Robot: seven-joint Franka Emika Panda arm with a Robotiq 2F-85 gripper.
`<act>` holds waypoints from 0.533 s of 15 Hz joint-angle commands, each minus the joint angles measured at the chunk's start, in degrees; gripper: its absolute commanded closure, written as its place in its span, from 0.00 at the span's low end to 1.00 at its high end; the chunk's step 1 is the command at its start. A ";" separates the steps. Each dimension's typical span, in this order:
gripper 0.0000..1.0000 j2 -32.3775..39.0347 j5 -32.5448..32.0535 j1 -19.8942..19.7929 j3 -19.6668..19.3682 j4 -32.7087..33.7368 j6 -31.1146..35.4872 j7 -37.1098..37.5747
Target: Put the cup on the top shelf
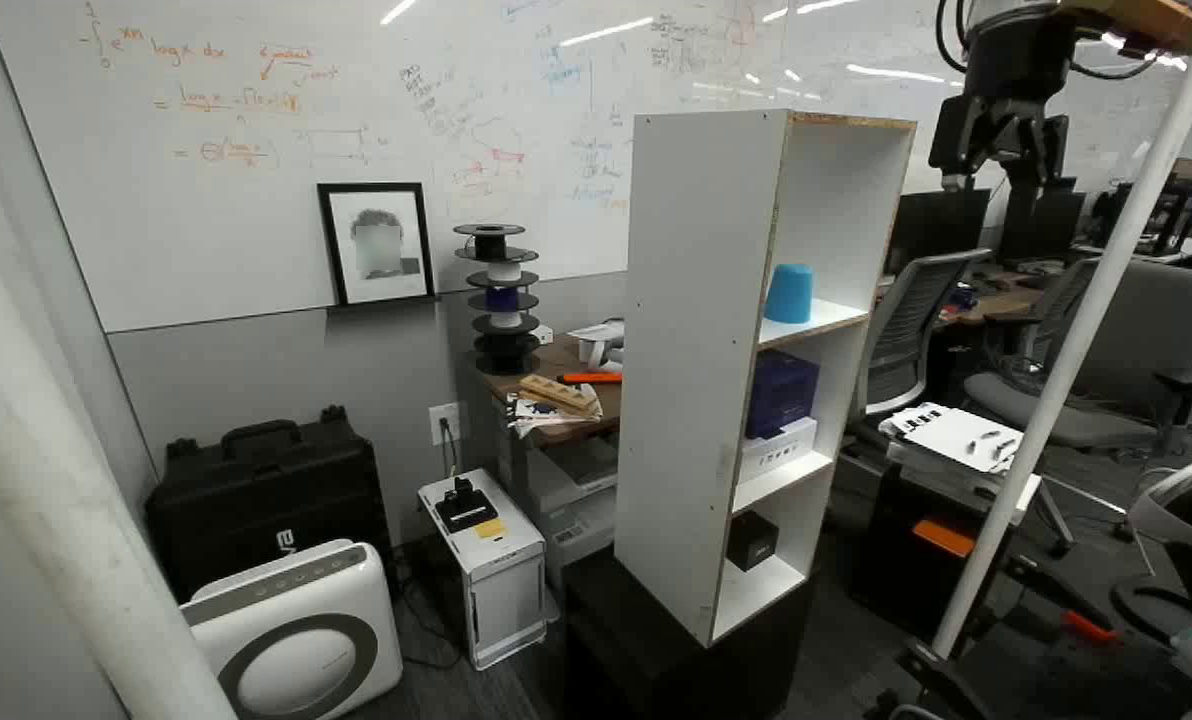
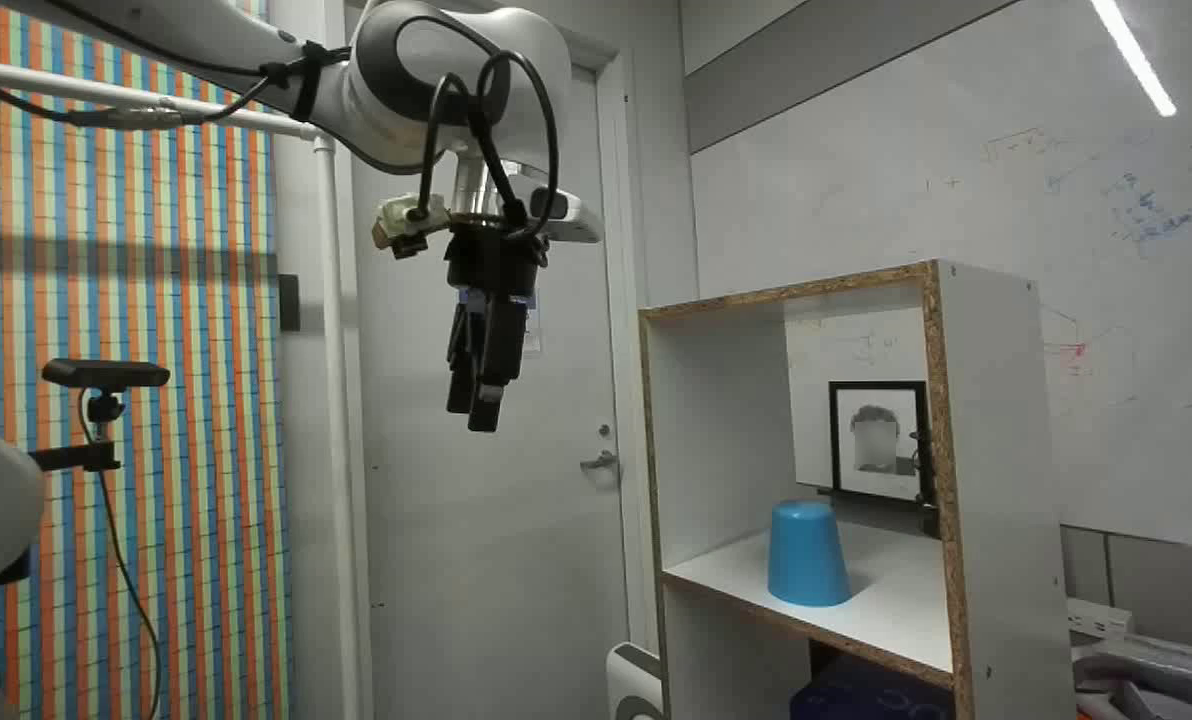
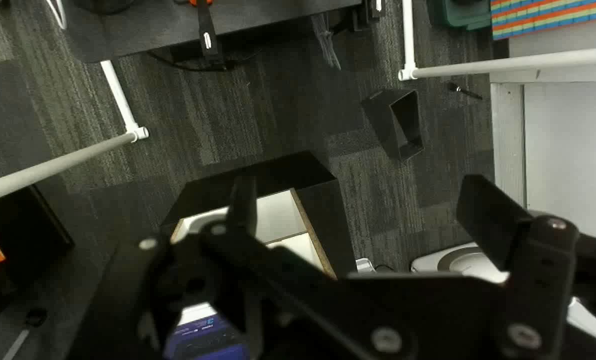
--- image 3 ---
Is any white plastic pipe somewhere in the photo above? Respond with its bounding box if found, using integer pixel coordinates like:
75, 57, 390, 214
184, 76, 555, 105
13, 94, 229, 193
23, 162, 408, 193
0, 127, 149, 208
396, 44, 596, 84
97, 58, 146, 139
398, 0, 420, 80

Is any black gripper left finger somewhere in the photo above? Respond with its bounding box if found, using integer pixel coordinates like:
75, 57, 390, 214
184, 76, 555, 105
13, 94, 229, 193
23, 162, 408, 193
143, 176, 344, 318

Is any small black tool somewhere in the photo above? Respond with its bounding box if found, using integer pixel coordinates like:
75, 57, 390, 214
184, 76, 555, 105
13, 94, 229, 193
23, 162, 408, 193
446, 80, 485, 102

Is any white shelf unit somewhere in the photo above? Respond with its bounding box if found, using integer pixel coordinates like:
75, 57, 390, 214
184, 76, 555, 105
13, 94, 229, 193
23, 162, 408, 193
487, 64, 596, 238

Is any green plastic bin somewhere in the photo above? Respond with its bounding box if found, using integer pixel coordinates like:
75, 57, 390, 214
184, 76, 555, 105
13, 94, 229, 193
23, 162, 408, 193
435, 0, 494, 32

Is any white device grey ring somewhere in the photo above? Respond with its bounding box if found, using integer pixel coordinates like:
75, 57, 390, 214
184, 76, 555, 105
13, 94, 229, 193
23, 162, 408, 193
408, 241, 514, 286

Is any black clamp orange handle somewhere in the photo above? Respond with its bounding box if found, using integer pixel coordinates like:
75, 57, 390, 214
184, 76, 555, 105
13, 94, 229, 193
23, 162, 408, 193
188, 0, 229, 70

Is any colourful striped mat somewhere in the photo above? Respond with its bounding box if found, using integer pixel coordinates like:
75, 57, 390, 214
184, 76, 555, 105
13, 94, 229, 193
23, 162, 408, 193
489, 0, 596, 42

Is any black floor cable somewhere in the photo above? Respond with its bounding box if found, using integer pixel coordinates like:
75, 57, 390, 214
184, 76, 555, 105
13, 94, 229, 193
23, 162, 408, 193
143, 48, 249, 76

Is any black case orange label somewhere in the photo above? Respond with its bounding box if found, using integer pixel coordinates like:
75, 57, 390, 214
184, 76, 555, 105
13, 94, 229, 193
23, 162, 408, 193
0, 187, 74, 327

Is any black box white interior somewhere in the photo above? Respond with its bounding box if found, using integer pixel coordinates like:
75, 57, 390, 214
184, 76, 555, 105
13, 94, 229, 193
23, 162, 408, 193
166, 150, 353, 282

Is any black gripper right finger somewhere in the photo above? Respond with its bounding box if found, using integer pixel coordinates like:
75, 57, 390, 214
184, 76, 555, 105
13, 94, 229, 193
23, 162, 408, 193
455, 175, 581, 360

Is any small open black box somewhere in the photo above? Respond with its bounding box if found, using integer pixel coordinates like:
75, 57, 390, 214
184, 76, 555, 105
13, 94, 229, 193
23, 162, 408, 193
359, 88, 424, 162

